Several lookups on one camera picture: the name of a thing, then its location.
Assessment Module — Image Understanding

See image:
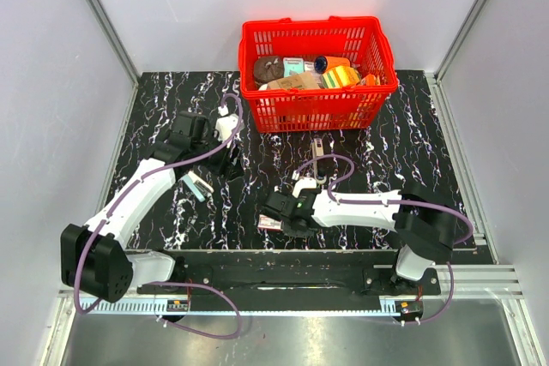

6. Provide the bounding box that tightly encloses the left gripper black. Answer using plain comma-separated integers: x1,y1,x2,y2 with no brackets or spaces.
192,128,245,182

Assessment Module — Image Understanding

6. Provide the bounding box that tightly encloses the red white staple box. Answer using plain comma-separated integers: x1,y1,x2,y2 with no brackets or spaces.
257,215,282,231

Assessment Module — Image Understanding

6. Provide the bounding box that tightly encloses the light blue stapler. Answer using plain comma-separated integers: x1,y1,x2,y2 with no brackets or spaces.
183,171,214,202

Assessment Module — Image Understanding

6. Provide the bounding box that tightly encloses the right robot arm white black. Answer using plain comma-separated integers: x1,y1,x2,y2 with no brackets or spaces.
262,177,457,294

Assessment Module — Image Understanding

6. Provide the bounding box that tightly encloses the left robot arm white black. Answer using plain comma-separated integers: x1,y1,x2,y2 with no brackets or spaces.
60,109,242,303

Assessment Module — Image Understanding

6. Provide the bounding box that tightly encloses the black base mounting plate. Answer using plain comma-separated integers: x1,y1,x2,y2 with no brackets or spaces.
136,249,442,298

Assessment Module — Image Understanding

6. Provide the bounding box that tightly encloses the brown round item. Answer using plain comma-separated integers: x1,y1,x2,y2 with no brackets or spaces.
253,56,284,85

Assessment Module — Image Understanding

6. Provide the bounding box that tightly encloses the brown cardboard box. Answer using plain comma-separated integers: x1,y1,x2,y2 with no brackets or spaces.
260,72,319,90

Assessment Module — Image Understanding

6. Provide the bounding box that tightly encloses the teal small box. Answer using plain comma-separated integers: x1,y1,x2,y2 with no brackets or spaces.
282,57,305,77

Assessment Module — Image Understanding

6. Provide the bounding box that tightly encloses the orange bottle blue cap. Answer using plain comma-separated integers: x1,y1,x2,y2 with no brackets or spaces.
314,55,351,74

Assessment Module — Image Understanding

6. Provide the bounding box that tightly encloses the yellow green striped package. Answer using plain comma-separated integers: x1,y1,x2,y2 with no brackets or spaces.
322,65,361,88

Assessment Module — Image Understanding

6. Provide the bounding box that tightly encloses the red plastic basket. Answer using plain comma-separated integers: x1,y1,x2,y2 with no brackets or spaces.
238,16,398,133

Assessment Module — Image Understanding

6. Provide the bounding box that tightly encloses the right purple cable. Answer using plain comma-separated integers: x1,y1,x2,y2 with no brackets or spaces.
293,153,475,325

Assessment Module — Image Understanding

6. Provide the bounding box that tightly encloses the purple cable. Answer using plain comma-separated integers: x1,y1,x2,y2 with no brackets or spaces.
73,93,245,339
293,153,475,325

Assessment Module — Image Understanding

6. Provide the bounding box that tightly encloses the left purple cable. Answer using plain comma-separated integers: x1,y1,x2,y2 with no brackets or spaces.
73,93,245,339

